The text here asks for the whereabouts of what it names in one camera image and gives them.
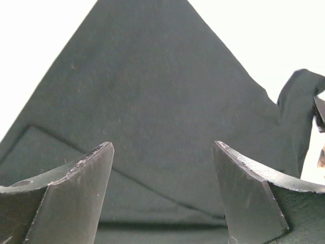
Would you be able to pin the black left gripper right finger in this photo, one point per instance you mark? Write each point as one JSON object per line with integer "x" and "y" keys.
{"x": 263, "y": 205}

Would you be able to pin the black t-shirt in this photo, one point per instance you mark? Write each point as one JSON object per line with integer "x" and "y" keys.
{"x": 154, "y": 80}

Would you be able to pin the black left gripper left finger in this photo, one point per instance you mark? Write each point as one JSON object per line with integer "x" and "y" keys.
{"x": 62, "y": 205}

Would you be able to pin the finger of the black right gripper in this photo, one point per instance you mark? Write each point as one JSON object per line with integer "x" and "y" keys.
{"x": 319, "y": 113}

